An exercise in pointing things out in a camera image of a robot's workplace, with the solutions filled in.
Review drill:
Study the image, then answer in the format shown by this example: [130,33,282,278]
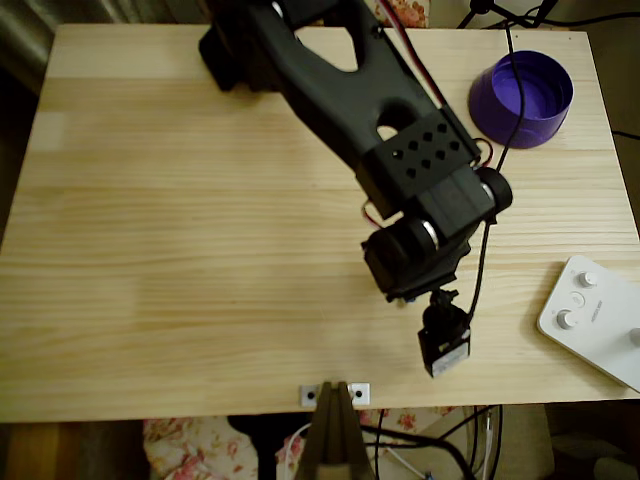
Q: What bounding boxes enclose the purple bowl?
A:
[467,49,575,150]

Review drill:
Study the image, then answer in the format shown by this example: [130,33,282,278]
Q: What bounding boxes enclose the white lamp base with knobs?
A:
[536,254,640,394]

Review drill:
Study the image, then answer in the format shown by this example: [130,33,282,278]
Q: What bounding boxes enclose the floral fabric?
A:
[143,405,461,480]
[379,0,431,29]

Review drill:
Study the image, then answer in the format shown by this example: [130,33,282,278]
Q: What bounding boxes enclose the black tripod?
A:
[457,0,559,30]

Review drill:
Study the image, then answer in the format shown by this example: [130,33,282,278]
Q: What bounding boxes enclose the grey curtain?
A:
[0,0,126,96]

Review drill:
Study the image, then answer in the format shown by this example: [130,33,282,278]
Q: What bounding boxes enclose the black camera cable with knot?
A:
[467,22,526,321]

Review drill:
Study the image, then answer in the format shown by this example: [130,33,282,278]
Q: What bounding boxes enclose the black camera with white label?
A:
[417,288,474,380]

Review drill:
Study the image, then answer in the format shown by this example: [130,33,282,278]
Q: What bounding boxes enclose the white metal bracket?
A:
[298,383,371,407]

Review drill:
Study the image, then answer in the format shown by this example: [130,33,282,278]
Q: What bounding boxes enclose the thick black cable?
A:
[359,424,479,480]

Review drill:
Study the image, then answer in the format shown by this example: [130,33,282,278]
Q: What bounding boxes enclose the white cable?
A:
[276,422,314,480]
[384,447,426,479]

